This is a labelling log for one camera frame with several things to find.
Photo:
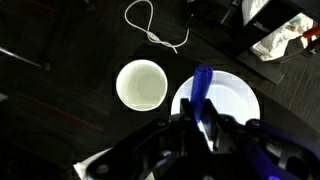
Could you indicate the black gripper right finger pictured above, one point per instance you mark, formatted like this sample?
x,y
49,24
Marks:
x,y
210,111

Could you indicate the blue marker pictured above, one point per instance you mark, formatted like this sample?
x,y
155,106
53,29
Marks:
x,y
201,85

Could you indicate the white paper cup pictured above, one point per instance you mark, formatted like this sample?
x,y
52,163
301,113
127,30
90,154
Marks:
x,y
141,85

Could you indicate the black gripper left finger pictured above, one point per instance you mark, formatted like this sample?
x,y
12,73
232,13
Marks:
x,y
186,108

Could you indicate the silver metal rod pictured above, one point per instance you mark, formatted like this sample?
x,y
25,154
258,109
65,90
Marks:
x,y
23,58

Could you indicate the white round plate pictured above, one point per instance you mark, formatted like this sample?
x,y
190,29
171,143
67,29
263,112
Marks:
x,y
230,96

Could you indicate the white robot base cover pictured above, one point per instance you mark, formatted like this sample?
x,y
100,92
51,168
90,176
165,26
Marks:
x,y
254,10

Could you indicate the white plastic bag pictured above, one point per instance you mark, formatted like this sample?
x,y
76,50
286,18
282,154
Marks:
x,y
280,38

